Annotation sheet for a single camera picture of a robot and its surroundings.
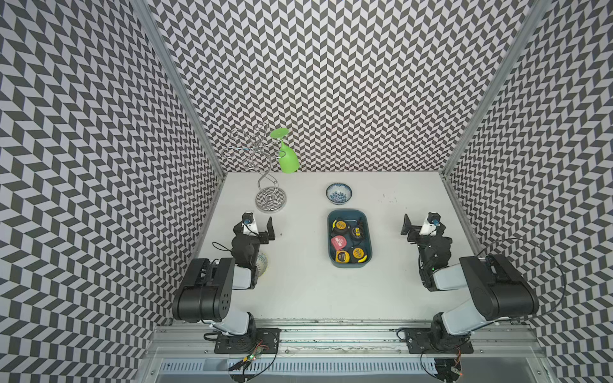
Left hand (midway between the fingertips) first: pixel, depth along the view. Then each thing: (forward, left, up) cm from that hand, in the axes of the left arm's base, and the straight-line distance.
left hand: (259, 218), depth 91 cm
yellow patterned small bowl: (-15, -2, -8) cm, 17 cm away
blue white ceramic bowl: (+19, -32, -8) cm, 38 cm away
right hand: (-1, -61, +1) cm, 61 cm away
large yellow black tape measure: (0, -32, -7) cm, 32 cm away
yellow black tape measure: (-12, -38, -6) cm, 41 cm away
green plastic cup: (+19, -11, +12) cm, 25 cm away
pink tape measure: (-6, -31, -8) cm, 32 cm away
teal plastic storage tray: (-3, -36, -10) cm, 37 cm away
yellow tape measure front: (-12, -32, -7) cm, 35 cm away
